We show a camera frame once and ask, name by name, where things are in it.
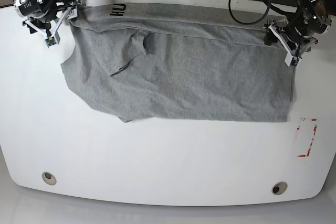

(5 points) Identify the left table grommet hole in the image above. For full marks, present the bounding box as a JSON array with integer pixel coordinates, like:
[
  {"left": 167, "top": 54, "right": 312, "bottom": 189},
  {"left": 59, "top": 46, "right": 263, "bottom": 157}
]
[{"left": 42, "top": 172, "right": 57, "bottom": 186}]

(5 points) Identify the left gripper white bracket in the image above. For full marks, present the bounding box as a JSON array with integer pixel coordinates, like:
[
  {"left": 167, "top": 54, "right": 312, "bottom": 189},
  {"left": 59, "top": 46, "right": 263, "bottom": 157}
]
[{"left": 264, "top": 18, "right": 318, "bottom": 67}]

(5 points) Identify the table grommet hole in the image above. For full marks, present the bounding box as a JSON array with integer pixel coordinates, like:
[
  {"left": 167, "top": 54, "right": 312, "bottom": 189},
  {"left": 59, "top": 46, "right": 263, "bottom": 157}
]
[
  {"left": 271, "top": 182, "right": 288, "bottom": 195},
  {"left": 42, "top": 172, "right": 57, "bottom": 186}
]

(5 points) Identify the red tape marking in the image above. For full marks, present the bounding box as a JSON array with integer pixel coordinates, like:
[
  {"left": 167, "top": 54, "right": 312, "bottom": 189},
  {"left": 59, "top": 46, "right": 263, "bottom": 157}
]
[{"left": 294, "top": 118, "right": 318, "bottom": 157}]

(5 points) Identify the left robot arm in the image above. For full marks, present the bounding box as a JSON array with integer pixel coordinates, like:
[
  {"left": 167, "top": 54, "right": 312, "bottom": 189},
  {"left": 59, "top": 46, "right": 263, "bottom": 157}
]
[{"left": 253, "top": 0, "right": 332, "bottom": 67}]

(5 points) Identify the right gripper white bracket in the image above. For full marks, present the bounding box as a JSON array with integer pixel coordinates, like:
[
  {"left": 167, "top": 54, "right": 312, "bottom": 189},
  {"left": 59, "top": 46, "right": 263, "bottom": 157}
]
[{"left": 22, "top": 1, "right": 82, "bottom": 45}]

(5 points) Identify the grey T-shirt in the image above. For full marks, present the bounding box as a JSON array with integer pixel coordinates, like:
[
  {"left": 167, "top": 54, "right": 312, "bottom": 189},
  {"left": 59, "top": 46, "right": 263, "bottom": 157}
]
[{"left": 61, "top": 3, "right": 295, "bottom": 122}]

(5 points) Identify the right table grommet hole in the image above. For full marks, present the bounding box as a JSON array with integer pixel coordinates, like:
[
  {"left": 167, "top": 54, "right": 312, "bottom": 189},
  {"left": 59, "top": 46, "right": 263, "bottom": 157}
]
[{"left": 271, "top": 182, "right": 288, "bottom": 195}]

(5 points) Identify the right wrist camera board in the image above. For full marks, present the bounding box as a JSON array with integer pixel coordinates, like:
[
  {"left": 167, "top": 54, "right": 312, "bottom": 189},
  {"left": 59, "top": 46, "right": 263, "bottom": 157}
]
[{"left": 45, "top": 37, "right": 57, "bottom": 48}]

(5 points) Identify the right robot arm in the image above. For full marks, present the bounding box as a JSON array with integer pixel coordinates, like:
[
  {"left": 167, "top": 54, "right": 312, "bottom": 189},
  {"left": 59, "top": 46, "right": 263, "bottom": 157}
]
[{"left": 13, "top": 0, "right": 81, "bottom": 47}]

